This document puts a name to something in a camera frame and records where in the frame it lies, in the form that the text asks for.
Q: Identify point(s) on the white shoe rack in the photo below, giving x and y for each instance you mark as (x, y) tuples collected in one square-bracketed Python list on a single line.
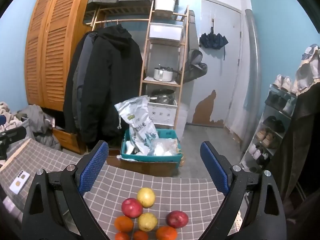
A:
[(268, 110)]

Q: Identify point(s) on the grey hanging jacket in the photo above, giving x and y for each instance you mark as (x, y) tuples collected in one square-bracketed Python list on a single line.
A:
[(83, 67)]

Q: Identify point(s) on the lace trimmed printed cloth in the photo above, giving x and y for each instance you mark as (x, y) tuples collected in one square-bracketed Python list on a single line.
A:
[(308, 65)]

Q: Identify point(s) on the red apple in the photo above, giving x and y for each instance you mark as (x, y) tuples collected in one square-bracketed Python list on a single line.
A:
[(177, 219), (131, 207)]

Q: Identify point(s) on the white printed drawer box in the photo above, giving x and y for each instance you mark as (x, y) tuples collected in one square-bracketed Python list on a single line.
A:
[(161, 115)]

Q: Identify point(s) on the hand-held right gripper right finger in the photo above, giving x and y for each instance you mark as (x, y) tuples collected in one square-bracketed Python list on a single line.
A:
[(215, 165)]

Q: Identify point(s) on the dark brown cloth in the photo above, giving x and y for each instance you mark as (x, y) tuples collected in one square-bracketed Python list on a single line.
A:
[(300, 142)]

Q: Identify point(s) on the wooden drawer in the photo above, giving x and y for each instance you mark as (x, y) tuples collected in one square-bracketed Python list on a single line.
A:
[(65, 135)]

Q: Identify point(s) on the teal plastic crate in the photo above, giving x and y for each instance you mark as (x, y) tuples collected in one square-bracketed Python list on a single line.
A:
[(150, 158)]

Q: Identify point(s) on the grey checked tablecloth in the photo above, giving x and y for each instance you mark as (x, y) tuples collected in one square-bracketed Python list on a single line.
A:
[(162, 187)]

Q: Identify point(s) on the large cardboard box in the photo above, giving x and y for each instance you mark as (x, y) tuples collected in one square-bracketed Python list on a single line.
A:
[(145, 167)]

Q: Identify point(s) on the silver duct pipe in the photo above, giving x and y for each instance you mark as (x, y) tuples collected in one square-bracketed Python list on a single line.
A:
[(251, 80)]

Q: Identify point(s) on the group of shoes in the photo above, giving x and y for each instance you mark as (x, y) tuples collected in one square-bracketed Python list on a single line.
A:
[(266, 136)]

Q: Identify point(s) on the steel cooking pot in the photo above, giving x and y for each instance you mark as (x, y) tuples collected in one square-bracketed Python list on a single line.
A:
[(162, 73)]

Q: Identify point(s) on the dark blue folded umbrella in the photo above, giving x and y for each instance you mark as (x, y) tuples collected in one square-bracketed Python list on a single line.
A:
[(213, 40)]

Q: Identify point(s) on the grey printed storage bag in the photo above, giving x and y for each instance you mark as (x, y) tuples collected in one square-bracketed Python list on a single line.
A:
[(30, 133)]

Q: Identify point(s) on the wooden shelf rack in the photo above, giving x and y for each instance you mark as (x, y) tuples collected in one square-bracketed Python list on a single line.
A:
[(145, 55)]

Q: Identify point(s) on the white smartphone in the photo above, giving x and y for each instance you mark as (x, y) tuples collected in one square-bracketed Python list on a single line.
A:
[(18, 182)]

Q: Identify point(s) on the steel steamer pot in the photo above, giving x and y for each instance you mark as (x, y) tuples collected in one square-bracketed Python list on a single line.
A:
[(162, 96)]

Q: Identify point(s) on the grey clothing pile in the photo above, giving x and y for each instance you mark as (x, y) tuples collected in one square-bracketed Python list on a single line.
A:
[(40, 125)]

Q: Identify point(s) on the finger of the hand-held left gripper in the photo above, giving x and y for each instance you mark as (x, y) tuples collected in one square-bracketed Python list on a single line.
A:
[(2, 119), (13, 132)]

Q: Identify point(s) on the grey hanging bag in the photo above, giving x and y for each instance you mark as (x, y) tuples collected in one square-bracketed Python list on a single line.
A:
[(195, 65)]

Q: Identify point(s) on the white plastic storage bin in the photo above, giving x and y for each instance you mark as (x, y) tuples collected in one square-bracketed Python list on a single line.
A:
[(164, 2), (165, 31)]

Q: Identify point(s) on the wooden louvered wardrobe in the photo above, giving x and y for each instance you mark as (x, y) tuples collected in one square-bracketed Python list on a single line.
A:
[(50, 42)]

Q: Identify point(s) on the wooden clothes rail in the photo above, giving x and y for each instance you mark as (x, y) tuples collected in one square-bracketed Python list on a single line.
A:
[(125, 11)]

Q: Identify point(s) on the yellow green mango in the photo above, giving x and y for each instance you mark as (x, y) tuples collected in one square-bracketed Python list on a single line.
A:
[(147, 221), (146, 197)]

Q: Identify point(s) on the white power strip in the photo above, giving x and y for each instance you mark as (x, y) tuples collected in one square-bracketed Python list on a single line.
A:
[(238, 221)]

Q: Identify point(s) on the black hanging coat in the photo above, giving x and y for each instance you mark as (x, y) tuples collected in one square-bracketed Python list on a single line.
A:
[(110, 80)]

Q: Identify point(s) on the orange mandarin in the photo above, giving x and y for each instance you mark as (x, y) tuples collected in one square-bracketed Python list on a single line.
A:
[(123, 223), (140, 235), (122, 236), (166, 233)]

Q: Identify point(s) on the white printed rice bag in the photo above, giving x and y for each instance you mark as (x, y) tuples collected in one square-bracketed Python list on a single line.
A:
[(140, 127)]

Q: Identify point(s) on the pale blue door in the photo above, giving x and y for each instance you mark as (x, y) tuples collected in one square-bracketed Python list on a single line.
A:
[(220, 80)]

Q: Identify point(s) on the clear plastic bag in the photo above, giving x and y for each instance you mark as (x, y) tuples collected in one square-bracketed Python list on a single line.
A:
[(165, 147)]

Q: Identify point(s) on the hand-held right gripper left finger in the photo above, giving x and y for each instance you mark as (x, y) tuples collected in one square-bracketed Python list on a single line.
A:
[(92, 165)]

